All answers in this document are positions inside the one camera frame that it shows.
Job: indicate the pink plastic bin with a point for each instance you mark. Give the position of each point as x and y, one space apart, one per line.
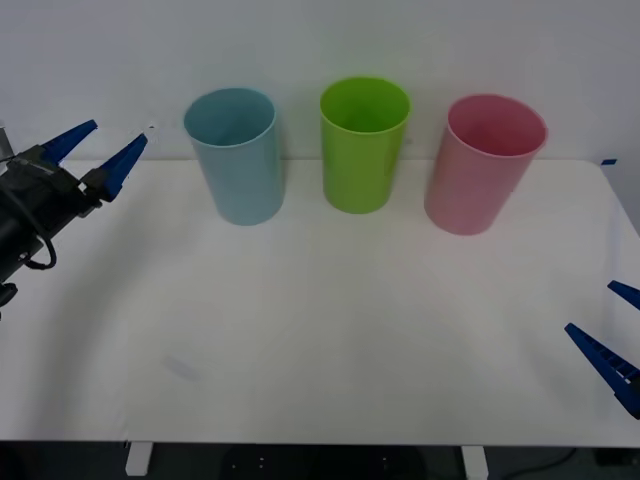
472 190

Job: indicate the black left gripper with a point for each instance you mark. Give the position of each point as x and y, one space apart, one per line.
45 192

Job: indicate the white table leg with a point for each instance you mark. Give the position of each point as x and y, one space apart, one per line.
474 462
138 459

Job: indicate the green plastic bin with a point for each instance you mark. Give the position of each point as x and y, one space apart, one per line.
357 170

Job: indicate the pale blue plastic bin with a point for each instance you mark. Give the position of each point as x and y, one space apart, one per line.
245 180

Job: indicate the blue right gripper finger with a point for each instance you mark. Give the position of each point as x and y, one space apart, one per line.
602 361
627 294

